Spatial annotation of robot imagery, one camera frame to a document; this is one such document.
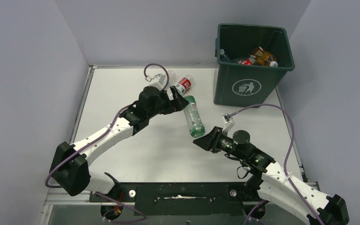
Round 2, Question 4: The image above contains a white blue label bottle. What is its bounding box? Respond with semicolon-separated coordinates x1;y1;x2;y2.
167;70;178;86

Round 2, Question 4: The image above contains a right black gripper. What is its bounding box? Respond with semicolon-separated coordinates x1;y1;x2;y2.
194;127;245;160

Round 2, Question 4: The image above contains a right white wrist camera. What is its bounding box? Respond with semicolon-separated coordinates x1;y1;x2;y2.
222;113;235;134

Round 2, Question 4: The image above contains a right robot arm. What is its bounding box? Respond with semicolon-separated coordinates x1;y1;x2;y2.
193;127;350;225

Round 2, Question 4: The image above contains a green label tea bottle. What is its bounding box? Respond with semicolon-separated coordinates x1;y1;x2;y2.
183;96;205;138

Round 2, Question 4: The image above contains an aluminium front rail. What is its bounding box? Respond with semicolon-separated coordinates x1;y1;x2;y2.
43;181;323;206

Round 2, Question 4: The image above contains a blue label water bottle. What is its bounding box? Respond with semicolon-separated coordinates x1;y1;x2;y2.
219;49;230;62

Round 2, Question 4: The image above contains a red gold label bottle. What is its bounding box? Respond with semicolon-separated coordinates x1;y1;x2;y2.
251;46;278;67

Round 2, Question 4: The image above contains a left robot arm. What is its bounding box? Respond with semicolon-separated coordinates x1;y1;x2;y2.
48;86;189;196

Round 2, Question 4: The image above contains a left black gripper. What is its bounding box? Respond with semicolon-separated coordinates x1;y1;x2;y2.
147;86;188;118

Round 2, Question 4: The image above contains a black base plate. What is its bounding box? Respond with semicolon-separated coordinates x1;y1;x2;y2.
106;182;261;216

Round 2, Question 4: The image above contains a dark green trash bin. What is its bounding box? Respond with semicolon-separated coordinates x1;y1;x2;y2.
213;23;295;107

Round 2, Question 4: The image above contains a red label water bottle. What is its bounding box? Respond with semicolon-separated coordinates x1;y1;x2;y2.
175;75;194;95

